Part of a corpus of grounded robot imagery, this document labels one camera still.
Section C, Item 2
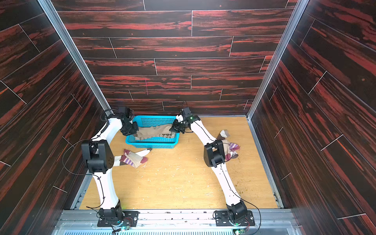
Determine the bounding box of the white maroon sock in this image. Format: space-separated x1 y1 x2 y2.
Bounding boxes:
113 148 153 166

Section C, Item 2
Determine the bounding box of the white striped sock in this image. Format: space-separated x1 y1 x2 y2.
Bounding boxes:
217 129 230 140

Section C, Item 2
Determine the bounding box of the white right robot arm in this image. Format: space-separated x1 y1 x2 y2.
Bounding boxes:
170 107 248 226

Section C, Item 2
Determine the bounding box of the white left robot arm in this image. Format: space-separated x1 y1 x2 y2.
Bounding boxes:
81 107 138 224

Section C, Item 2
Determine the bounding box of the teal plastic basket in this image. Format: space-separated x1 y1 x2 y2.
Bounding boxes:
126 116 180 149

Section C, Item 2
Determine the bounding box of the aluminium corner frame left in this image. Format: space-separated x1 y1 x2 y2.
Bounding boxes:
36 0 117 209

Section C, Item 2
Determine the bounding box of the aluminium corner frame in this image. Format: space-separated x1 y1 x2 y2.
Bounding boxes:
246 0 310 153
36 0 117 209

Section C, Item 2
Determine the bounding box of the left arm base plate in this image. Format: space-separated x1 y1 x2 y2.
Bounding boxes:
97 209 140 229

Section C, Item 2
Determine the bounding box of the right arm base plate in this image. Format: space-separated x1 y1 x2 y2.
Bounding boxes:
212 210 255 227

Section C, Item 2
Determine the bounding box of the aluminium corner frame right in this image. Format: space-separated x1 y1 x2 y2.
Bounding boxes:
246 0 310 153

